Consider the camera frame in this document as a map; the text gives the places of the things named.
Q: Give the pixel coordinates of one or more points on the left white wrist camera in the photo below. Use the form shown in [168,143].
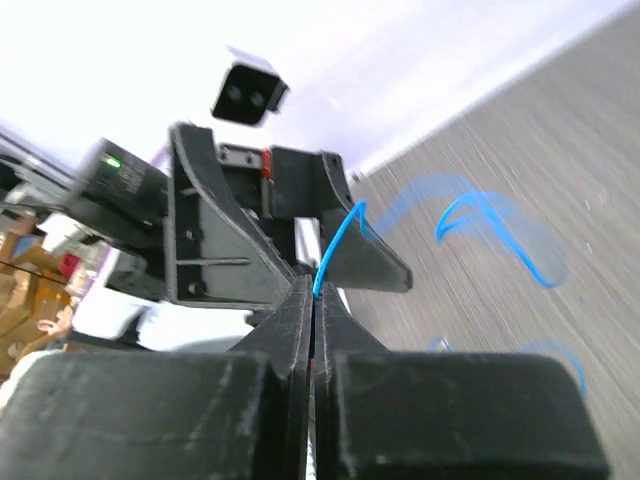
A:
[250,88]

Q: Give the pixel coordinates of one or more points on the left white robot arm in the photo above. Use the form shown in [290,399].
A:
[121,198]

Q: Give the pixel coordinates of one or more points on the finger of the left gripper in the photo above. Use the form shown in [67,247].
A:
[215,254]
[353,254]

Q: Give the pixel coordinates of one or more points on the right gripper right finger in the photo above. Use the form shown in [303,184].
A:
[383,414]

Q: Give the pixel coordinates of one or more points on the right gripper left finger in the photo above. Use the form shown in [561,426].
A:
[241,414]

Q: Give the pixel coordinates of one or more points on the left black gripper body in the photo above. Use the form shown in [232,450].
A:
[276,186]

